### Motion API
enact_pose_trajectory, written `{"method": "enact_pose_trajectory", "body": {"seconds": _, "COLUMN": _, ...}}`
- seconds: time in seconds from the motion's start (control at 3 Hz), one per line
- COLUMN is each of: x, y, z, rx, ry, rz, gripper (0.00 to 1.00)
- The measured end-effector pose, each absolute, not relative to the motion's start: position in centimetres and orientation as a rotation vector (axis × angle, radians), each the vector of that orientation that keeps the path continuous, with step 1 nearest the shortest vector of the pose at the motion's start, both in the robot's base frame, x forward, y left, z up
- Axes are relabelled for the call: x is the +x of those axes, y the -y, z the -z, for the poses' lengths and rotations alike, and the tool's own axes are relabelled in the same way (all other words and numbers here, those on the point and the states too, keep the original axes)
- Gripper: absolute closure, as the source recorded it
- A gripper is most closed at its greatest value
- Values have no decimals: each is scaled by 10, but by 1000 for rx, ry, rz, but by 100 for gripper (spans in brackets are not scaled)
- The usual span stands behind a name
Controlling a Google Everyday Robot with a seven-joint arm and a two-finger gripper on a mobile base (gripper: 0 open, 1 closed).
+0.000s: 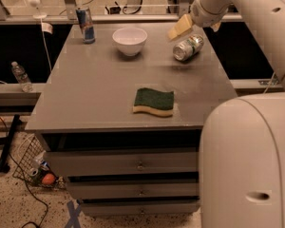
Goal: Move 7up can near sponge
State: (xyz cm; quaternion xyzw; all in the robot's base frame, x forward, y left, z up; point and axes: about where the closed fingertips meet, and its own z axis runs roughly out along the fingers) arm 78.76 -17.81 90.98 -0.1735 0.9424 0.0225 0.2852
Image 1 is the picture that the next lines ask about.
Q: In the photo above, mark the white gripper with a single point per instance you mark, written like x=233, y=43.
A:
x=201, y=13

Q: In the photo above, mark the orange fruit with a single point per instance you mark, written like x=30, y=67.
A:
x=48, y=179

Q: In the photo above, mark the white round lamp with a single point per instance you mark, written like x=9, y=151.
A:
x=36, y=4

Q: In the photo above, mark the green white 7up can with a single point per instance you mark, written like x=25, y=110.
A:
x=187, y=48

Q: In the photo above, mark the white bowl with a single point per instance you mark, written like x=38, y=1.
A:
x=129, y=41

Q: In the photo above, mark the green yellow sponge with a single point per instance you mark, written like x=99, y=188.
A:
x=154, y=102

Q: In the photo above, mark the wire basket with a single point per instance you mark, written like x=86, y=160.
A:
x=31, y=168

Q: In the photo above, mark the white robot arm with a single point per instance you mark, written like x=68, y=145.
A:
x=242, y=143

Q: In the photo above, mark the grey drawer cabinet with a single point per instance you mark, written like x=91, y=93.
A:
x=117, y=162

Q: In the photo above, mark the clear plastic water bottle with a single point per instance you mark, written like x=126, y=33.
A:
x=21, y=76

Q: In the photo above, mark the blue silver energy drink can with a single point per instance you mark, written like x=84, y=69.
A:
x=86, y=25

